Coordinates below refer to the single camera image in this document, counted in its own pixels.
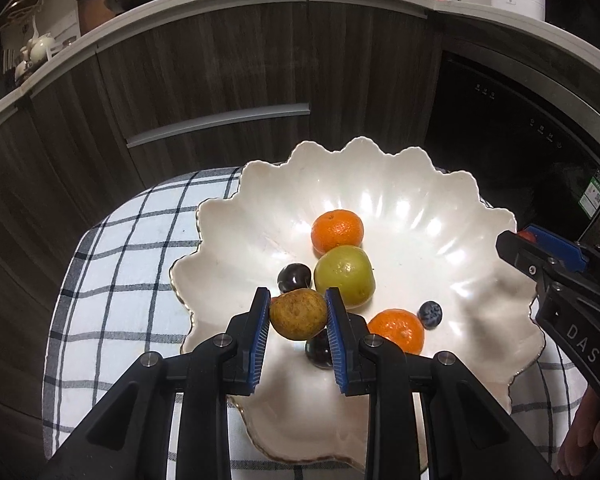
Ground brown cutting board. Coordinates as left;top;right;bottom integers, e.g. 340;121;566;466
75;0;126;36

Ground brown longan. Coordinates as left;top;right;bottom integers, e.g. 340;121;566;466
270;288;329;342

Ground person's right hand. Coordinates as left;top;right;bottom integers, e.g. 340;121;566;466
559;399;600;477

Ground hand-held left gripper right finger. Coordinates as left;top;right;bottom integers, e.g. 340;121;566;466
325;287;556;480

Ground white teapot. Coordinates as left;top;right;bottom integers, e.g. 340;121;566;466
20;32;56;61

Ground white rice cooker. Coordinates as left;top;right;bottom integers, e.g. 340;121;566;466
490;0;543;20

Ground black and white checked cloth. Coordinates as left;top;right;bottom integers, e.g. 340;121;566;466
42;162;588;480

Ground dark purple grape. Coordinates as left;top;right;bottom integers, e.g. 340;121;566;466
277;263;312;293
305;334;333;370

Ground blueberry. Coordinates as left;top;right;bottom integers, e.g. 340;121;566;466
417;301;443;329

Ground grey drawer handle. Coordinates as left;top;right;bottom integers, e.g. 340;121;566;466
126;102;312;148

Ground mandarin orange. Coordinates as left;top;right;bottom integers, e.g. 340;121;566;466
311;209;365;256
367;308;426;356

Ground white scalloped bowl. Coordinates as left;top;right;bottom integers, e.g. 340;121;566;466
169;135;546;471

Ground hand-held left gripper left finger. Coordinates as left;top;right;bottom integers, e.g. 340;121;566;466
40;287;272;480

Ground dark wood base cabinets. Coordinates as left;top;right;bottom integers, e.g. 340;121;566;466
0;0;600;411

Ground black built-in dishwasher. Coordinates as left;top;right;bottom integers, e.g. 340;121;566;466
422;50;600;241

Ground wall-mounted dish rack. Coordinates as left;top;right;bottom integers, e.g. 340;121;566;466
0;0;46;31

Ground green plum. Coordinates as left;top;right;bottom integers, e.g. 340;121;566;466
314;245;376;309

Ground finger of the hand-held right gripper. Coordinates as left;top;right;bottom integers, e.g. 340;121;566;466
519;224;589;273
495;230;556;282

